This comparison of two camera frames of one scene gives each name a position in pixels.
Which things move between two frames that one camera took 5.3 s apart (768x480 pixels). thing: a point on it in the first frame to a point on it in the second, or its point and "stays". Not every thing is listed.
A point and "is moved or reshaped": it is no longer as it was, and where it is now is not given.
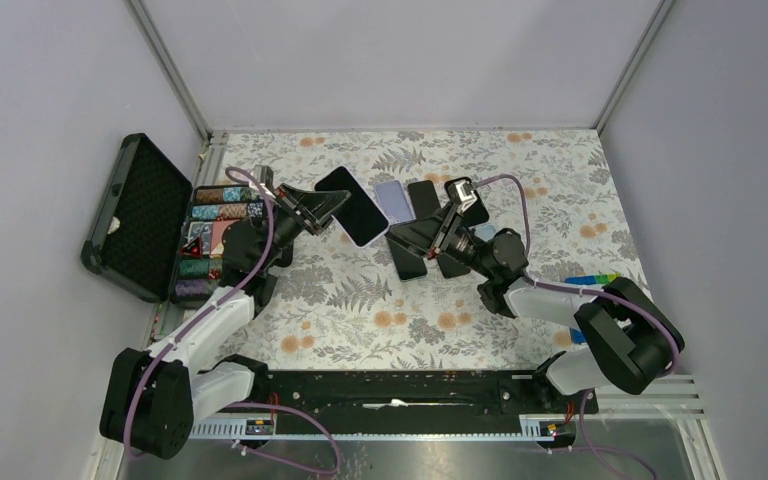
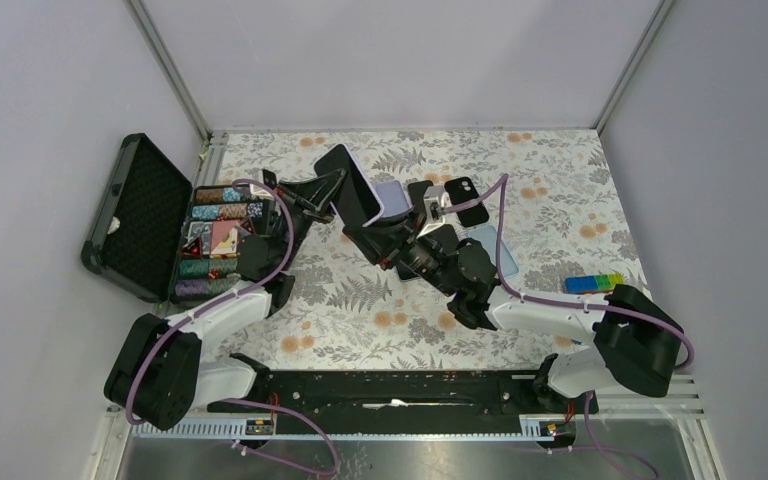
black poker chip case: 157,234 stays
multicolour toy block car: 594,279 stays
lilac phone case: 394,201 stays
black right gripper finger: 420,244 to 378,243
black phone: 423,198 stays
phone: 359,216 is moved or reshaped
